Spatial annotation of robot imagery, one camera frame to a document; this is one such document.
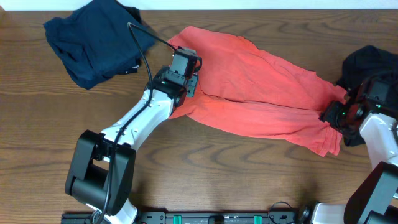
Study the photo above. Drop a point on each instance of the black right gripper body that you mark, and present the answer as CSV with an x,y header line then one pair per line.
x,y
338,116

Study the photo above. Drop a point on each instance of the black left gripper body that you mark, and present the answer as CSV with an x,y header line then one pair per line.
x,y
191,87

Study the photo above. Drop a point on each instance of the red printed t-shirt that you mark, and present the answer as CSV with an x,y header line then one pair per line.
x,y
249,92

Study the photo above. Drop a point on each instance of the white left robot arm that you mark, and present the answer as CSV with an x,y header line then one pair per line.
x,y
101,171

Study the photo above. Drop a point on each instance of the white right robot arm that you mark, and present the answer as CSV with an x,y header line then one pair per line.
x,y
376,123

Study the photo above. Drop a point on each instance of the black t-shirt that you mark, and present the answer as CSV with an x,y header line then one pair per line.
x,y
364,63

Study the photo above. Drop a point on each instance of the navy blue folded shirt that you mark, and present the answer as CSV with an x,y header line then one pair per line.
x,y
98,41

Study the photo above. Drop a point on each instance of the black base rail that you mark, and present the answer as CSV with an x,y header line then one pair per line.
x,y
215,218

